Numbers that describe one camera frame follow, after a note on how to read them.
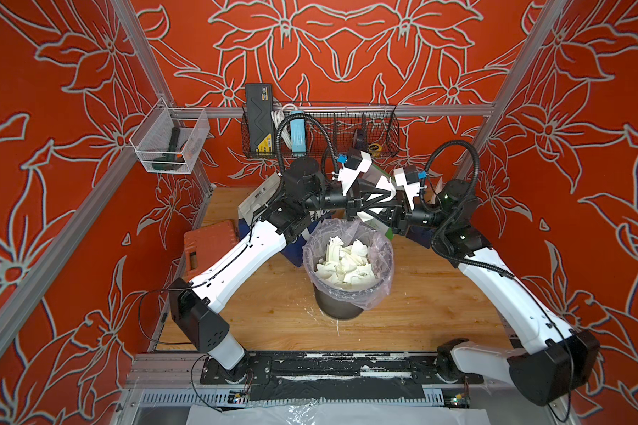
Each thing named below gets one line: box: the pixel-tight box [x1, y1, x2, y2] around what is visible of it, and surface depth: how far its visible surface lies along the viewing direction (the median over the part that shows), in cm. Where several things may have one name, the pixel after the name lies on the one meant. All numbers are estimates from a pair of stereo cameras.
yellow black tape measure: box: [367, 142, 383, 158], surface depth 97 cm
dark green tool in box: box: [151, 126, 186, 171], surface depth 83 cm
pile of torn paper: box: [315, 235, 376, 286], surface depth 79 cm
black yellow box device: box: [245, 83, 274, 154], surface depth 89 cm
